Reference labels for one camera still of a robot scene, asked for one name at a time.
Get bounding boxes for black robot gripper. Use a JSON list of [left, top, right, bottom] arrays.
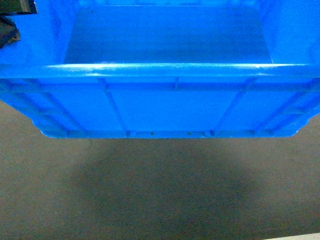
[[0, 0, 38, 48]]

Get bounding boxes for large blue plastic crate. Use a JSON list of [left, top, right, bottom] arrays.
[[0, 0, 320, 139]]

